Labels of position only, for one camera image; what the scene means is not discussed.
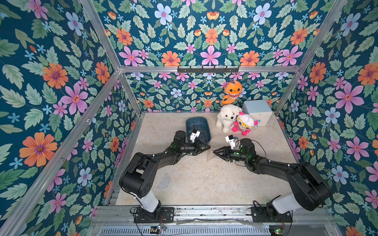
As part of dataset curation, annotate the pink white doll plush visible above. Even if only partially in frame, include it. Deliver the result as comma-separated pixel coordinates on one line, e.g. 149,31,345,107
231,112,258,136

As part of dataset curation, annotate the clear protractor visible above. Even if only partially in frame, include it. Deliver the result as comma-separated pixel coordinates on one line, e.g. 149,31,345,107
157,174,171,190

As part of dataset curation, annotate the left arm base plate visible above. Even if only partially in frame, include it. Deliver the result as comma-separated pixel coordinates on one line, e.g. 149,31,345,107
133,207,175,224

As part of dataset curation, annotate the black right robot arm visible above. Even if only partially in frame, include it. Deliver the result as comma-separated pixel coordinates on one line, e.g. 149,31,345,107
213,138,333,214

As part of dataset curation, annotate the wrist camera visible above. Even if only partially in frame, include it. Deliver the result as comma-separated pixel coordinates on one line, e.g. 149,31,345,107
190,129,201,143
225,135,238,149

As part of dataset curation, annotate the white dog plush toy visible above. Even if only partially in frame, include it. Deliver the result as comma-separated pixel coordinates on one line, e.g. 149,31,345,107
216,104,242,133

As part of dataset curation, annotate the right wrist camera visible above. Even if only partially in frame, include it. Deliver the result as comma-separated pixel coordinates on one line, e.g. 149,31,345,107
225,135,238,149

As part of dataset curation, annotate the black hook rail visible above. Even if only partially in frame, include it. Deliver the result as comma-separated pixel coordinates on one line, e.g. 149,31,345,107
177,66,240,74

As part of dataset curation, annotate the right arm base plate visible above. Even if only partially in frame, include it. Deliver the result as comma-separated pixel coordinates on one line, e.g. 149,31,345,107
251,206,292,223

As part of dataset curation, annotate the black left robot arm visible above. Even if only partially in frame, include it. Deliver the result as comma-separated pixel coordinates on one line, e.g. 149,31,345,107
119,130,211,213

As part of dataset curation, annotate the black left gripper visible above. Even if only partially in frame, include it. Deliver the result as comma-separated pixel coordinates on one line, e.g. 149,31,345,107
178,140,209,155

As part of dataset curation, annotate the orange dinosaur plush toy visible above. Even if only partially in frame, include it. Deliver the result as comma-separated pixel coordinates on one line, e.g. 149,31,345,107
221,81,243,106

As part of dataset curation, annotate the light blue small cabinet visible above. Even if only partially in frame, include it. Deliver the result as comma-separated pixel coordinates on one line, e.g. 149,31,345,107
242,100,273,127

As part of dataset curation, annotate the teal plastic storage box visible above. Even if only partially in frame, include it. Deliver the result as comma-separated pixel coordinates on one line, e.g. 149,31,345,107
186,117,211,144

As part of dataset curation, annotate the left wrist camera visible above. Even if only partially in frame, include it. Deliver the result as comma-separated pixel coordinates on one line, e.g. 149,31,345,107
190,129,201,143

